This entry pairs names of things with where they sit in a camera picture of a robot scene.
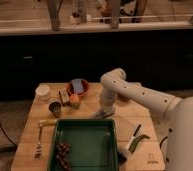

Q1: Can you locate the grey blue towel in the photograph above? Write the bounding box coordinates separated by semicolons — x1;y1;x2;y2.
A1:
93;111;114;119

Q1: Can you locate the green plastic tray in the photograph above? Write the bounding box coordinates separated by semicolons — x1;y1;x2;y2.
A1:
47;119;119;171

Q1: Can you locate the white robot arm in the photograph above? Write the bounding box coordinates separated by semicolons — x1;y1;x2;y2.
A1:
100;68;193;171

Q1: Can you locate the orange bowl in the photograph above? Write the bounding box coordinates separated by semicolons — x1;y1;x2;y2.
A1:
67;79;89;97

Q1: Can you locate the blue sponge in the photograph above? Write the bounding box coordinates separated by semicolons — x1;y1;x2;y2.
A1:
72;79;84;94

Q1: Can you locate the brown wooden block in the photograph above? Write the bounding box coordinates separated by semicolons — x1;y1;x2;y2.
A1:
59;89;70;106

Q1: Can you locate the green cucumber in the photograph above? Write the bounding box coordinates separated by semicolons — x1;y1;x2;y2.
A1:
129;134;150;153

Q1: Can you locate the dark metal cup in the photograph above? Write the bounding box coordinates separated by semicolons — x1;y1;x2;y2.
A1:
49;102;62;118

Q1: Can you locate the dark red grape bunch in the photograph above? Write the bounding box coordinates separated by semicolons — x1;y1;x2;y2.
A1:
56;143;70;171

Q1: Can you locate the white plastic cup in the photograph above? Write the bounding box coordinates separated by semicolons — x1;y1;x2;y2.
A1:
35;85;50;101

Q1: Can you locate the yellow handled fork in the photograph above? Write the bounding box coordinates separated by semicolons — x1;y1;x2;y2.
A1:
34;119;57;158

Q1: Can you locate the black cable right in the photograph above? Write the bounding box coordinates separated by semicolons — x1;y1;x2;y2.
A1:
159;134;168;150

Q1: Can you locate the black cable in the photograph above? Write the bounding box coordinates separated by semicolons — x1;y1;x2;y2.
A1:
0;105;19;153
159;134;168;150

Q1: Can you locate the black cable left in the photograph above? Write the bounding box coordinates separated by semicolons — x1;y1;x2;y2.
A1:
0;105;19;153

